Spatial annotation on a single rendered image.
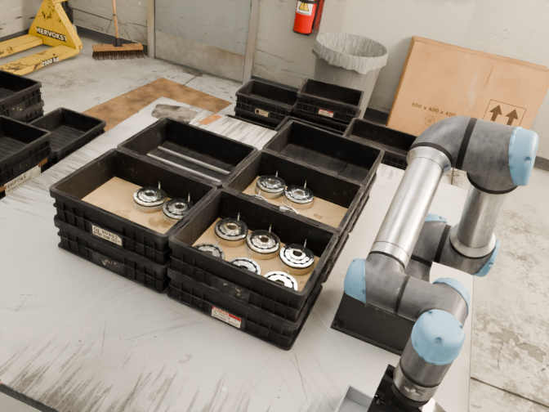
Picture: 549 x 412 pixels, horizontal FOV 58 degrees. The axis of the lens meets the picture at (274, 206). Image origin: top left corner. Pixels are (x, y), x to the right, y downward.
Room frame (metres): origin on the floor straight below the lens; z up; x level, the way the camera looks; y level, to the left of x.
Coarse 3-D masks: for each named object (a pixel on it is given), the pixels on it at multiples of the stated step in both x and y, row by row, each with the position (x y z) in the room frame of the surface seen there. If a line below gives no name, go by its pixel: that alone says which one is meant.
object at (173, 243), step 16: (224, 192) 1.25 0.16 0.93; (272, 208) 1.21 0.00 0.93; (176, 240) 0.98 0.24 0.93; (336, 240) 1.11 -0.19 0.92; (192, 256) 0.96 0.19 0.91; (208, 256) 0.95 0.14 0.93; (240, 272) 0.92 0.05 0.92; (272, 288) 0.89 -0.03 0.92; (288, 288) 0.89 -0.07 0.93; (304, 288) 0.90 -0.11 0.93
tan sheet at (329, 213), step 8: (248, 192) 1.41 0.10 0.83; (256, 192) 1.42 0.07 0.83; (272, 200) 1.39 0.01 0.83; (280, 200) 1.40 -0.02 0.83; (320, 200) 1.44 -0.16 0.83; (312, 208) 1.38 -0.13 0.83; (320, 208) 1.39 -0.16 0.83; (328, 208) 1.40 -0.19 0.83; (336, 208) 1.41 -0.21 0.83; (344, 208) 1.42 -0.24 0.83; (312, 216) 1.34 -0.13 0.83; (320, 216) 1.35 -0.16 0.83; (328, 216) 1.36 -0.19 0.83; (336, 216) 1.37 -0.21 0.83; (328, 224) 1.31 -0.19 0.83; (336, 224) 1.32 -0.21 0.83
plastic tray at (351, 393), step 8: (344, 392) 0.75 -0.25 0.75; (352, 392) 0.76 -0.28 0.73; (360, 392) 0.76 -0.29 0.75; (344, 400) 0.76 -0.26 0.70; (352, 400) 0.76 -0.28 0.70; (360, 400) 0.75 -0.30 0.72; (368, 400) 0.75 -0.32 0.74; (344, 408) 0.73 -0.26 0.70; (352, 408) 0.74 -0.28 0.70; (360, 408) 0.74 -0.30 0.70
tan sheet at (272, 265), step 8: (208, 232) 1.16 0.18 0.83; (248, 232) 1.20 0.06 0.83; (200, 240) 1.12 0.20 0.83; (208, 240) 1.12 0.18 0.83; (224, 248) 1.10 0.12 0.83; (232, 248) 1.11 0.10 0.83; (240, 248) 1.12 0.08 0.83; (280, 248) 1.15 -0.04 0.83; (232, 256) 1.07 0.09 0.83; (240, 256) 1.08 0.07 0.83; (248, 256) 1.09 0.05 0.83; (264, 264) 1.06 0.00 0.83; (272, 264) 1.07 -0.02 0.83; (264, 272) 1.03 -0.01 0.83; (296, 280) 1.02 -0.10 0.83; (304, 280) 1.03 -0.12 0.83
